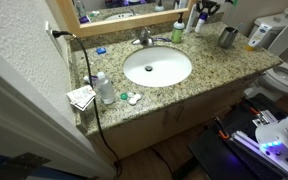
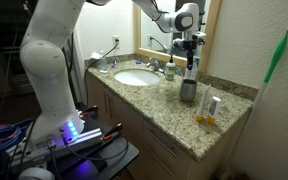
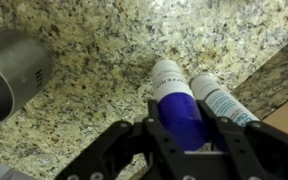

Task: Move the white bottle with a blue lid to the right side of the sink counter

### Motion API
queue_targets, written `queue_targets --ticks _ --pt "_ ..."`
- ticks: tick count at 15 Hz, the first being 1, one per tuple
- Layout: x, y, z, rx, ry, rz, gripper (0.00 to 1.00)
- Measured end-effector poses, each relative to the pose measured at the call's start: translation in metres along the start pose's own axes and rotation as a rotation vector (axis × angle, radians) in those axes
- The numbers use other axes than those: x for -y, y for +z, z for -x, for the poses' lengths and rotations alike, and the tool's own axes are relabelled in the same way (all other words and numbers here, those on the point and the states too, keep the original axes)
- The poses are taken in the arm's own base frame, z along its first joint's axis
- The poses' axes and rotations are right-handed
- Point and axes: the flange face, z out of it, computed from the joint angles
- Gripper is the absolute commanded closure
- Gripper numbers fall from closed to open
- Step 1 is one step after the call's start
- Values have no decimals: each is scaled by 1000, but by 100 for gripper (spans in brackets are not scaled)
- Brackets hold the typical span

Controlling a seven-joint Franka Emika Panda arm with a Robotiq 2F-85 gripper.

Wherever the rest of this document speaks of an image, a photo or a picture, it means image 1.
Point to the wooden framed mirror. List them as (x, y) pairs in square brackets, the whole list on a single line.
[(117, 25)]

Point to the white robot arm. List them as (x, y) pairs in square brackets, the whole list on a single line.
[(284, 140)]

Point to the white toilet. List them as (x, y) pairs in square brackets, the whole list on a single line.
[(280, 76)]

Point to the black cart top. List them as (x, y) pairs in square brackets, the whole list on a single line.
[(217, 160)]

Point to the white tube with orange cap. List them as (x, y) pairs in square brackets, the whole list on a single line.
[(259, 35)]

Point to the white green contact lens case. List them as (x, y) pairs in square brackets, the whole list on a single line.
[(132, 98)]

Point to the white door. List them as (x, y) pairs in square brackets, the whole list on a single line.
[(24, 126)]

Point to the purple toothbrush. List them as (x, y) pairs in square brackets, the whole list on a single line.
[(162, 39)]

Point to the steel cup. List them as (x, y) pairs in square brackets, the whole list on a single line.
[(226, 38)]

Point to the wooden vanity cabinet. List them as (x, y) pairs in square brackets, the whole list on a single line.
[(150, 130)]

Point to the white bottle with blue lid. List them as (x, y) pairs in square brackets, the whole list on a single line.
[(200, 25)]

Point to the chrome faucet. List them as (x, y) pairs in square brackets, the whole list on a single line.
[(145, 38)]

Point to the white oval sink basin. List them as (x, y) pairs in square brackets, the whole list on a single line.
[(157, 66)]

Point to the toothbrush in cup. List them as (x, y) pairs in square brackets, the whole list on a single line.
[(239, 27)]

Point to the dark metal door hinge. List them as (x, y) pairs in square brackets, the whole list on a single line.
[(17, 165)]

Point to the white wall outlet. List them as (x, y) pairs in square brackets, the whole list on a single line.
[(53, 38)]

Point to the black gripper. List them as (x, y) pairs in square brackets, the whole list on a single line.
[(210, 2)]

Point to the clear plastic bottle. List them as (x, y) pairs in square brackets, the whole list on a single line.
[(105, 90)]

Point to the green soap pump bottle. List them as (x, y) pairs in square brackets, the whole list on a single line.
[(177, 33)]

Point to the small blue case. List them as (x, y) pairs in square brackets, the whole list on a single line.
[(101, 50)]

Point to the small purple item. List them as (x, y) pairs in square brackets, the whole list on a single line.
[(90, 79)]

